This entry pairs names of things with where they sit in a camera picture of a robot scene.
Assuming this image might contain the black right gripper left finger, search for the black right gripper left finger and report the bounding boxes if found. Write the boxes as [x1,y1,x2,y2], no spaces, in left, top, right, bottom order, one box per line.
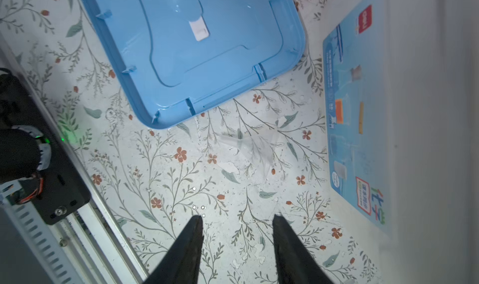
[144,215,204,284]

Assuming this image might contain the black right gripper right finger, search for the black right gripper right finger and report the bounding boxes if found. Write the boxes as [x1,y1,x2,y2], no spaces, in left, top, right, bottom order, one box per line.
[273,215,332,284]

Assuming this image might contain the white plastic storage bin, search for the white plastic storage bin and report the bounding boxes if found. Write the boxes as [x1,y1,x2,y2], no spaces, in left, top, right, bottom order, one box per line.
[320,0,475,253]

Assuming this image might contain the blue plastic bin lid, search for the blue plastic bin lid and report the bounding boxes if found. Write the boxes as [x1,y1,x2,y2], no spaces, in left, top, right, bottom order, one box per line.
[82,0,306,129]

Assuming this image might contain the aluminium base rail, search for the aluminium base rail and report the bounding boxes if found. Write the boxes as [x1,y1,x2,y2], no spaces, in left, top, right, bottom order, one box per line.
[1,41,148,284]

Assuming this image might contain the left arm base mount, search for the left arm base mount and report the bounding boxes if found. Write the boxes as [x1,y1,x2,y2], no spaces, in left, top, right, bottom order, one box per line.
[1,68,91,225]

